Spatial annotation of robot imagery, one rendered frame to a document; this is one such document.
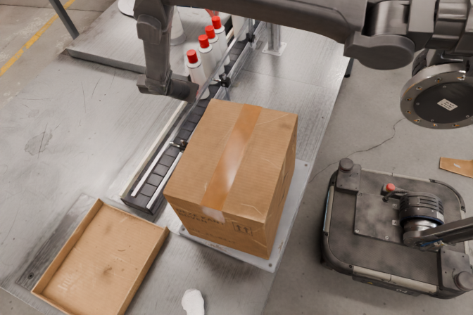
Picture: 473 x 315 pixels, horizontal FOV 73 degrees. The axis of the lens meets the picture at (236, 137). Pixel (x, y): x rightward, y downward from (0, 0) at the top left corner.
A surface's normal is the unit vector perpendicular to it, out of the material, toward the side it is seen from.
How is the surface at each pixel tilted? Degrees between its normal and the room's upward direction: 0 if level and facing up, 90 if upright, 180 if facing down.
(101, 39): 0
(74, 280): 0
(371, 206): 0
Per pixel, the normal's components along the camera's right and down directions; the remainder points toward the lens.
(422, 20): -0.21, -0.25
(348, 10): 0.04, -0.20
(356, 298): -0.11, -0.58
